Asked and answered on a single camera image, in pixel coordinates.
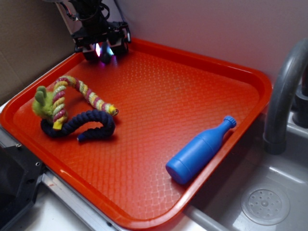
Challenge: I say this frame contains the grey toy faucet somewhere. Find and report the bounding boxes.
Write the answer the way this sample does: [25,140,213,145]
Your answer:
[263,38,308,154]

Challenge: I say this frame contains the green plush toy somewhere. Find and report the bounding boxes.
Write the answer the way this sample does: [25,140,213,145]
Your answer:
[32,86,53,122]

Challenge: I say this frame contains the aluminium rail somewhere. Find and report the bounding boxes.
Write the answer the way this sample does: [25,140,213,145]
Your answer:
[0,128,118,231]

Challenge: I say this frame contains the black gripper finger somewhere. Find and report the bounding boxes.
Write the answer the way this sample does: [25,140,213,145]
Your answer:
[82,44,99,62]
[109,38,128,56]

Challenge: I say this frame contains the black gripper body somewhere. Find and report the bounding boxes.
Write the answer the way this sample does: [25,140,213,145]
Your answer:
[71,22,131,52]

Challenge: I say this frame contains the navy blue rope toy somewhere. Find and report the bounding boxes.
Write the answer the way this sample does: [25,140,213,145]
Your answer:
[40,110,116,142]

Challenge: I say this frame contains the red plastic tray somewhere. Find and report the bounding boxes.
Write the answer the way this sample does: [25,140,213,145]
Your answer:
[0,39,272,230]

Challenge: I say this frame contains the multicolour rope toy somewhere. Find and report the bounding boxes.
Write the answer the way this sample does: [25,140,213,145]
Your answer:
[52,76,119,131]

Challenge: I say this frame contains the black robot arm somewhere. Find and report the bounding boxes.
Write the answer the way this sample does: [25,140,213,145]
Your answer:
[51,0,131,64]

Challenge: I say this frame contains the brown cardboard panel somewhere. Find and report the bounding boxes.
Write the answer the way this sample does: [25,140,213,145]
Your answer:
[0,0,74,104]

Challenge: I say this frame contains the dark green plastic pickle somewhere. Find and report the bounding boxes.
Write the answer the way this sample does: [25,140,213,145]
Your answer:
[100,42,113,64]

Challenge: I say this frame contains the blue plastic toy bottle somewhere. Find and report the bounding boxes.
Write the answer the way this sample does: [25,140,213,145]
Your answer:
[166,116,237,184]

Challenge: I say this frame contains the grey toy sink basin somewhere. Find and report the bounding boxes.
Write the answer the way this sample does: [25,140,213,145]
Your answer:
[185,117,308,231]

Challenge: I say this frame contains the wooden board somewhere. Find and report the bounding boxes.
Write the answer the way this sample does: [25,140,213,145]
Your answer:
[56,0,82,48]

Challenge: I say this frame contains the black metal bracket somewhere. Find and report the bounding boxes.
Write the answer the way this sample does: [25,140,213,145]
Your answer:
[0,144,44,231]

